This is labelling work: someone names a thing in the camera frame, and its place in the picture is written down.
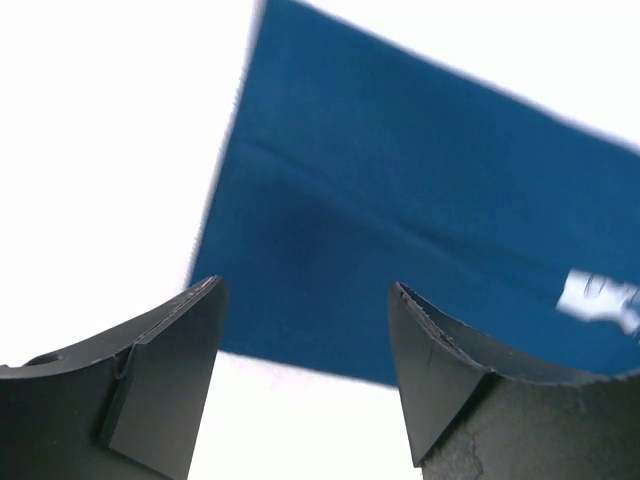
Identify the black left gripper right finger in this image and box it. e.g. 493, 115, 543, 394
388, 283, 639, 480

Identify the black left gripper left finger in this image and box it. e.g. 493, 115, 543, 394
1, 277, 228, 480

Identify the blue t-shirt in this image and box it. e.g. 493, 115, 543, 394
192, 1, 639, 384

